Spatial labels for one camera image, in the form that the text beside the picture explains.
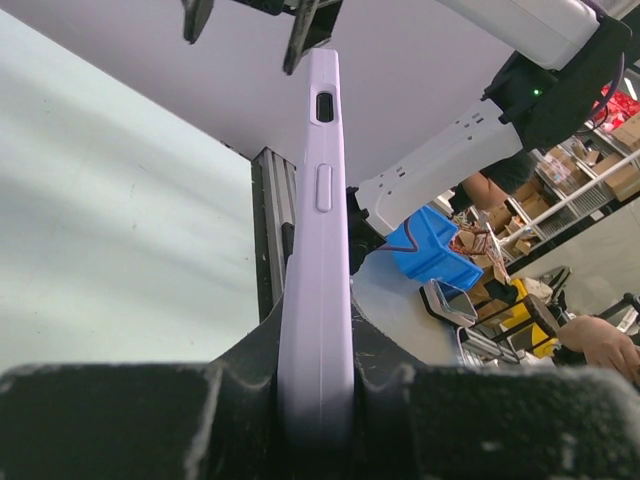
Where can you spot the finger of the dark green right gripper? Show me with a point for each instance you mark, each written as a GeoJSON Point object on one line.
{"type": "Point", "coordinates": [196, 15]}
{"type": "Point", "coordinates": [313, 26]}

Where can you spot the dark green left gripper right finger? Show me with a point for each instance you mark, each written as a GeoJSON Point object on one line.
{"type": "Point", "coordinates": [420, 421]}

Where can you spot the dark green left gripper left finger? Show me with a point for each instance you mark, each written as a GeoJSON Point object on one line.
{"type": "Point", "coordinates": [213, 420]}

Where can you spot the lilac phone case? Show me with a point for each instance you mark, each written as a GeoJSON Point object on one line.
{"type": "Point", "coordinates": [315, 374]}

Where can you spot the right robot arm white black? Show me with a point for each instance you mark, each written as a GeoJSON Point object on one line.
{"type": "Point", "coordinates": [565, 53]}

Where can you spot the spare phone cases stack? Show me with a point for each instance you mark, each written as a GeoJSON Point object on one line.
{"type": "Point", "coordinates": [448, 303]}

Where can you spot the bystander bare hand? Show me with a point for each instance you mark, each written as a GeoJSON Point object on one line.
{"type": "Point", "coordinates": [602, 345]}

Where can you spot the blue plastic storage bin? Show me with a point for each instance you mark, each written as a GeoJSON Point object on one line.
{"type": "Point", "coordinates": [421, 250]}

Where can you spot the white shelf with cardboard boxes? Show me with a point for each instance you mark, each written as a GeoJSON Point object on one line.
{"type": "Point", "coordinates": [581, 179]}

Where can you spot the person in dark shirt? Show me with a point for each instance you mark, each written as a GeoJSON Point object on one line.
{"type": "Point", "coordinates": [491, 186]}

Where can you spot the aluminium right side rail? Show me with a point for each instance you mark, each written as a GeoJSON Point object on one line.
{"type": "Point", "coordinates": [274, 198]}

